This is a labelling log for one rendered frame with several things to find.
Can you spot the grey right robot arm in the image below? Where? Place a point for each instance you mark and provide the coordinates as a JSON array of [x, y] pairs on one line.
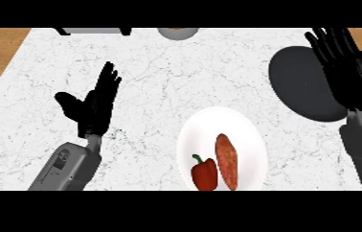
[[352, 140]]

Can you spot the red bell pepper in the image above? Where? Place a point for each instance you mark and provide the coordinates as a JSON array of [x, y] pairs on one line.
[[204, 175]]

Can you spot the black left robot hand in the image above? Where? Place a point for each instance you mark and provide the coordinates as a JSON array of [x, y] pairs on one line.
[[97, 106]]

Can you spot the dark grey pan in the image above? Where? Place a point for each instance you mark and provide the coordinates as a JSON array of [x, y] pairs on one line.
[[302, 82]]

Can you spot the white plate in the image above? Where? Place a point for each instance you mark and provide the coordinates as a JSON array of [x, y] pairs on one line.
[[207, 136]]

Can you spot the grey bowl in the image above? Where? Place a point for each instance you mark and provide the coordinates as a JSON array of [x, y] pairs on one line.
[[178, 33]]

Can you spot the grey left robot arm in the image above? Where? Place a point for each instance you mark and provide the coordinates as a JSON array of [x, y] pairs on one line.
[[69, 165]]

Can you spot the grey appliance with black legs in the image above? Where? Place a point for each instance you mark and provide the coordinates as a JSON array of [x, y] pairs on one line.
[[92, 30]]

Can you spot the orange sweet potato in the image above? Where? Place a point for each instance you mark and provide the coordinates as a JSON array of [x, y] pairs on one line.
[[227, 162]]

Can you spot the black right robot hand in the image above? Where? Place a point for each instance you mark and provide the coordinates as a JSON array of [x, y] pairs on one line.
[[345, 73]]

